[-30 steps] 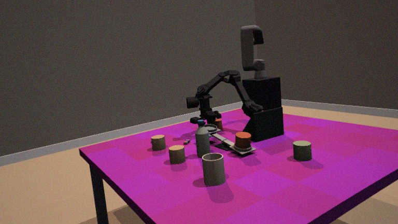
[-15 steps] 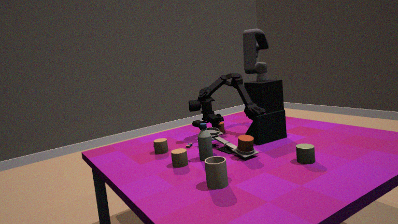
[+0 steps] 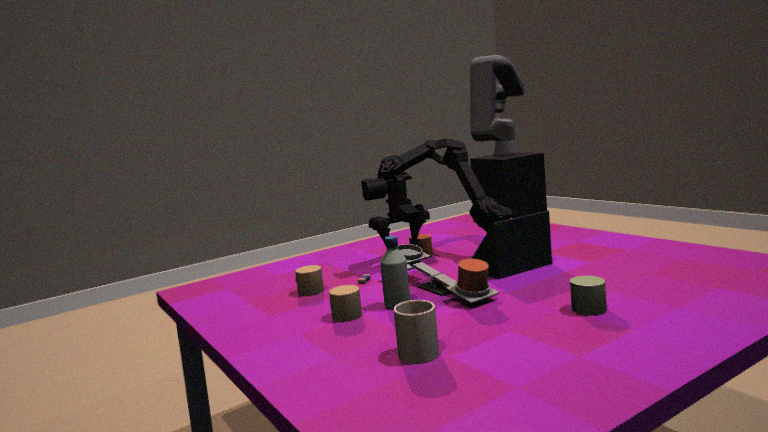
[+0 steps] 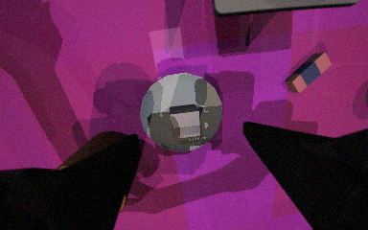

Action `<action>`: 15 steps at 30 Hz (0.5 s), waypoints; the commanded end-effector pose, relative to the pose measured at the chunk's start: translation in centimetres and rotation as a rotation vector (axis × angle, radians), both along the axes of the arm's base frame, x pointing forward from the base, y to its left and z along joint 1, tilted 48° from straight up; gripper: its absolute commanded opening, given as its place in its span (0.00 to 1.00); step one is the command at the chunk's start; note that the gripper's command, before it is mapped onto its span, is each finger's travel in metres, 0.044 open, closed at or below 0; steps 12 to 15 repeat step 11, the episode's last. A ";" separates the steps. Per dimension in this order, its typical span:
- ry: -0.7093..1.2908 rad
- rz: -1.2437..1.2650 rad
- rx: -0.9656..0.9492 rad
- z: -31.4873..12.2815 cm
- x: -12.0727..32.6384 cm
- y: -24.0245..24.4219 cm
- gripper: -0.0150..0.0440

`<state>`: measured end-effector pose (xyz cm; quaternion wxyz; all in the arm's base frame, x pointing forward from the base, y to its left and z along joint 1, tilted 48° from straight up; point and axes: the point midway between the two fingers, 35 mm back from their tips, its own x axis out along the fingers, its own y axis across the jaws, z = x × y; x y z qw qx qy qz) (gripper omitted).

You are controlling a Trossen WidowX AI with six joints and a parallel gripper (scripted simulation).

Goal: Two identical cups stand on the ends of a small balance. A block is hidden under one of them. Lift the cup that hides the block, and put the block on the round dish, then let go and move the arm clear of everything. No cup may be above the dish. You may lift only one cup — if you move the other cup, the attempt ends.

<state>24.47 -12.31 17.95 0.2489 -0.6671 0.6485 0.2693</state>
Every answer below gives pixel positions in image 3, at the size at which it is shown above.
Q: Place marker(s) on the orange cylinder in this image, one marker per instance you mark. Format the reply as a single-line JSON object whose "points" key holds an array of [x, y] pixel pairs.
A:
{"points": [[424, 241], [472, 275]]}

